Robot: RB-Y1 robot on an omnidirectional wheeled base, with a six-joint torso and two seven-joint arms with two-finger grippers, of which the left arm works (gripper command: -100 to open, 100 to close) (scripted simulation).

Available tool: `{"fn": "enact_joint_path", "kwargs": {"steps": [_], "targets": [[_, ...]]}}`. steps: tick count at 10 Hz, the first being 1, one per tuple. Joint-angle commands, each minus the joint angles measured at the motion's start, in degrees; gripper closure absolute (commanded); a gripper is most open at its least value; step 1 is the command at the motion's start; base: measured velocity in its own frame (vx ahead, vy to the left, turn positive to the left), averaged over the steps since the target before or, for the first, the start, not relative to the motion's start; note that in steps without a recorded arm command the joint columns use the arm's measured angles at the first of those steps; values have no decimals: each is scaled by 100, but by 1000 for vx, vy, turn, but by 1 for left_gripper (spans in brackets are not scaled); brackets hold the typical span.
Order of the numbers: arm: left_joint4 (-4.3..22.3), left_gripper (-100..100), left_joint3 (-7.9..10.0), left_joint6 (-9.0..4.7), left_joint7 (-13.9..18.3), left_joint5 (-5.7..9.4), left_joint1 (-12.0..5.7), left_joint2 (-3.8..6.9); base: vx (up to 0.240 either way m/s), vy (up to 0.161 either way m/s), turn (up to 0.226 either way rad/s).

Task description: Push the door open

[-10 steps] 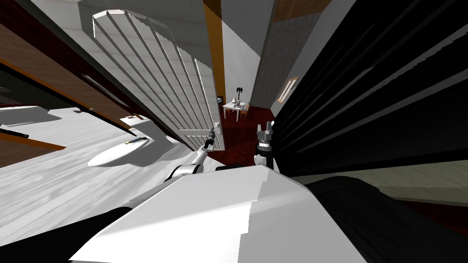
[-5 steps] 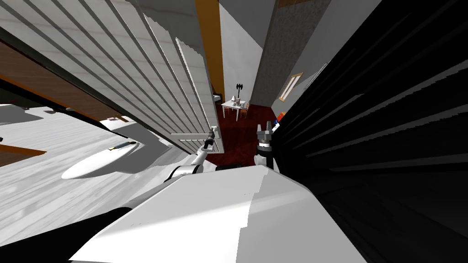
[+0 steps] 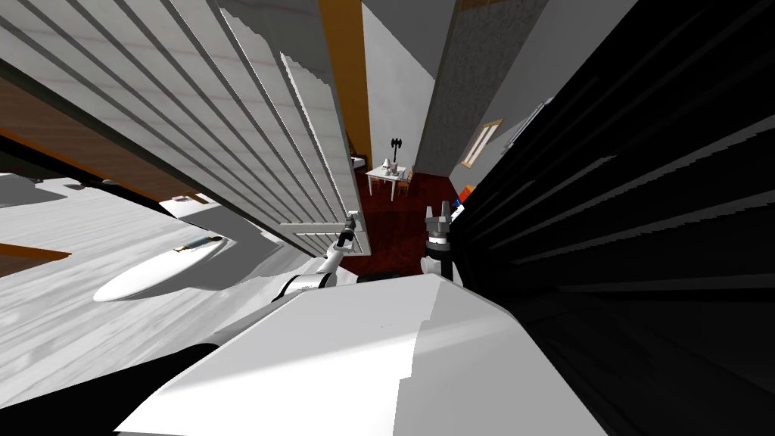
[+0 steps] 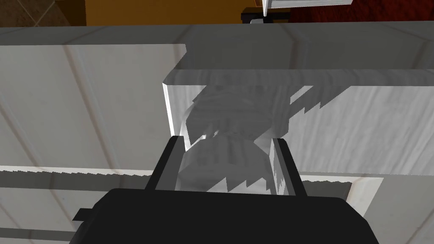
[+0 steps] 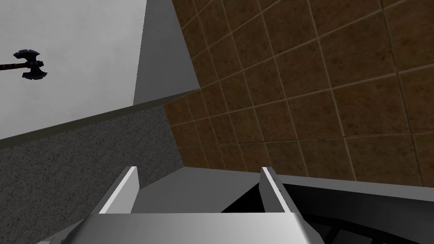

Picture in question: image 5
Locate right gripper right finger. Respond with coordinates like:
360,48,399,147
259,166,301,214

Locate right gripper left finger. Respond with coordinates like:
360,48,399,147
89,166,140,214

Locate grey box with dark opening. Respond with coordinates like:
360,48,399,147
130,166,434,244

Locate dark double-bladed axe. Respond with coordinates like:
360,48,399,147
0,49,48,81

